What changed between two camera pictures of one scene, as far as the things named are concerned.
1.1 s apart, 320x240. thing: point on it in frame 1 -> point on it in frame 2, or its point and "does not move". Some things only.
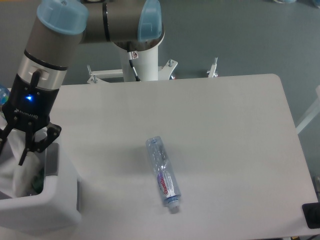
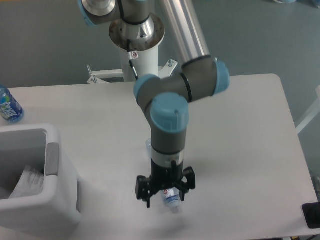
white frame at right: (314, 111) does not move
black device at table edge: (311, 212) does not move
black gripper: (27, 108) -> (162, 177)
